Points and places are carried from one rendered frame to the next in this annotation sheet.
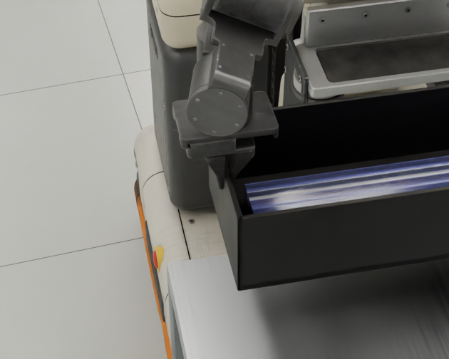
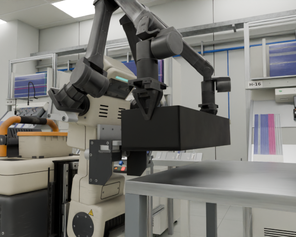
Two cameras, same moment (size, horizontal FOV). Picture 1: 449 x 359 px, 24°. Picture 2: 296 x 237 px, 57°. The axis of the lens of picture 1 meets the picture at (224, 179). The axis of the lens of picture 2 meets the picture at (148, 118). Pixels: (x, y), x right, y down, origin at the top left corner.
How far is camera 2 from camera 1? 107 cm
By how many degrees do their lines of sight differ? 66
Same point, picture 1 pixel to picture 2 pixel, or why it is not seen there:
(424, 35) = not seen: hidden behind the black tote
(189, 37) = (19, 185)
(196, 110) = (170, 40)
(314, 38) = (101, 137)
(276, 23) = not seen: hidden behind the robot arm
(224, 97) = (177, 36)
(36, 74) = not seen: outside the picture
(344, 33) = (108, 136)
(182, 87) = (14, 216)
